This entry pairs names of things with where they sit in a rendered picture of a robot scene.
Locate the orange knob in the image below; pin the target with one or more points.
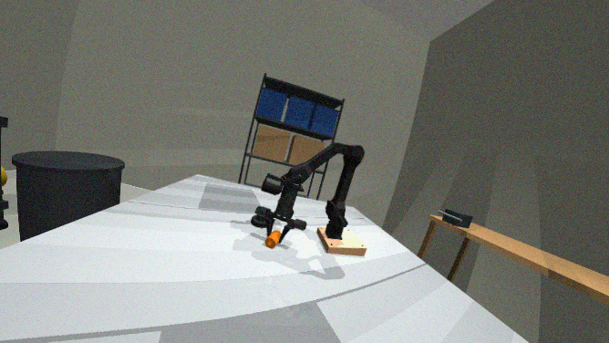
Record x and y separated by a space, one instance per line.
273 239

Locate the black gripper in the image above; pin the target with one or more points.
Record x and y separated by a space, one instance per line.
283 208

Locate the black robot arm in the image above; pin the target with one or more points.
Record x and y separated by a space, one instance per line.
335 209

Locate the dark grey round pedestal with shaft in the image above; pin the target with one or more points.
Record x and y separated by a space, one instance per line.
258 221

